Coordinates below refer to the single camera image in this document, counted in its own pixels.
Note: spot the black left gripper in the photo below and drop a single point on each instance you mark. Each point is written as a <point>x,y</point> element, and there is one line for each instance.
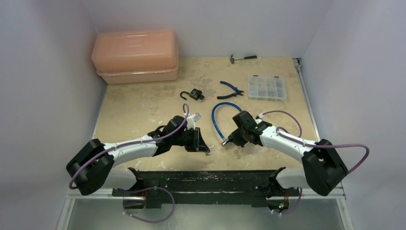
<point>197,144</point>

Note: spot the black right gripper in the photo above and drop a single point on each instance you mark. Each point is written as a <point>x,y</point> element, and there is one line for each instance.
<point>235,136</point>

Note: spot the blue cable lock loop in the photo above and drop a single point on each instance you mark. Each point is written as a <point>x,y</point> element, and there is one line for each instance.
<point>213,117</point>

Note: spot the black lock body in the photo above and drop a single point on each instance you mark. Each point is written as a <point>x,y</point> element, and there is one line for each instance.
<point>194,94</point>

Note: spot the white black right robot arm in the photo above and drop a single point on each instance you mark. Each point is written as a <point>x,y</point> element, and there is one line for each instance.
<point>270,136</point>

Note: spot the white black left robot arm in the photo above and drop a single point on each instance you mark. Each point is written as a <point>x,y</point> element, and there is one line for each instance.
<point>95,165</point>

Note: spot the clear plastic screw organizer box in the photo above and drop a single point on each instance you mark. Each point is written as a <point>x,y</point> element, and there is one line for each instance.
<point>266,88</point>

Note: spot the orange plastic toolbox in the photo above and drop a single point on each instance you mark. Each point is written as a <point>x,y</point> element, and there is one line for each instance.
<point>136,56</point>

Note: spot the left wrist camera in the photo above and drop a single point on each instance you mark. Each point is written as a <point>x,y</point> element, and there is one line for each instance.
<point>192,120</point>

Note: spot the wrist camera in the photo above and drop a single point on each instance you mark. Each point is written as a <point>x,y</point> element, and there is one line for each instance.
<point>259,118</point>
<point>192,120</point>

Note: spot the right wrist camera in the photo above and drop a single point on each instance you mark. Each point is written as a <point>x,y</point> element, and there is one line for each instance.
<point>259,118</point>

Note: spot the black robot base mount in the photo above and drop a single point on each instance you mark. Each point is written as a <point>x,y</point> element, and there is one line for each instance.
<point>246,187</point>

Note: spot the small black handled hammer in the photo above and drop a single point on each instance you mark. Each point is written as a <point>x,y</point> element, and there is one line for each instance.
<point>233,59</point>

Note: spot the aluminium frame rail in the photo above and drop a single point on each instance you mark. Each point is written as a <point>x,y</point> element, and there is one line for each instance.
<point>323,167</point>

